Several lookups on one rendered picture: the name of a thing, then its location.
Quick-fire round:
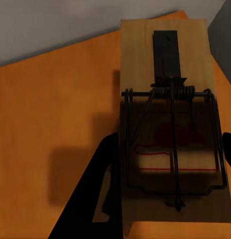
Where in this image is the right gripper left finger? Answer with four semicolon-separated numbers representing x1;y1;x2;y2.
48;132;123;239

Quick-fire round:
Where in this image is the mousetrap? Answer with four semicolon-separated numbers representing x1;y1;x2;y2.
119;19;231;223
93;123;133;237

